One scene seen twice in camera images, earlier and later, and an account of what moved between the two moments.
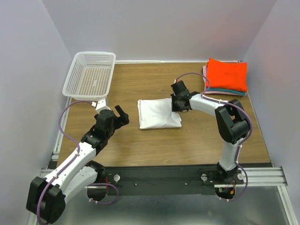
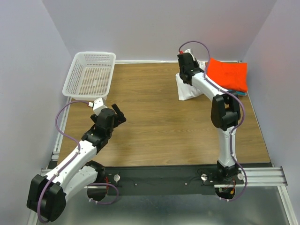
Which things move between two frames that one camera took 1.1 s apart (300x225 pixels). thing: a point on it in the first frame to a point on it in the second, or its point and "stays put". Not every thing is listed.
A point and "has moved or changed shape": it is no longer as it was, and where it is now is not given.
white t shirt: (157, 113) has moved or changed shape
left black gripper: (123, 119) stays put
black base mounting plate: (166, 180) stays put
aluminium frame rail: (270, 177) stays put
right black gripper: (174, 108) to (195, 63)
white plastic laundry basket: (89, 77) stays put
